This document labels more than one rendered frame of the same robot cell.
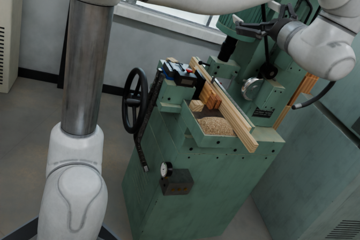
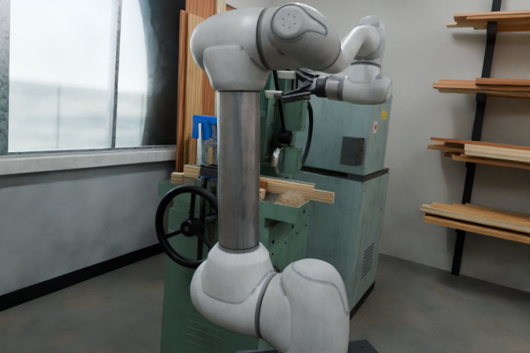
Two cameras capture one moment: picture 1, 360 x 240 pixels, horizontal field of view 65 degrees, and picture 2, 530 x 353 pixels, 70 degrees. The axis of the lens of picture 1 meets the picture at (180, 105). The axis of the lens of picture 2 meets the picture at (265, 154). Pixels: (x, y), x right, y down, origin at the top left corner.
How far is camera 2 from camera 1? 0.80 m
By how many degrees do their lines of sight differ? 41
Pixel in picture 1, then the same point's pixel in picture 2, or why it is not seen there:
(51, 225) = (332, 321)
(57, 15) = not seen: outside the picture
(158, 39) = (58, 188)
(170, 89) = not seen: hidden behind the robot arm
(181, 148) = (268, 245)
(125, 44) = (10, 216)
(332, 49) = (381, 79)
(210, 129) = (296, 201)
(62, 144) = (252, 263)
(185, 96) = not seen: hidden behind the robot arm
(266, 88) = (290, 153)
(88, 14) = (255, 102)
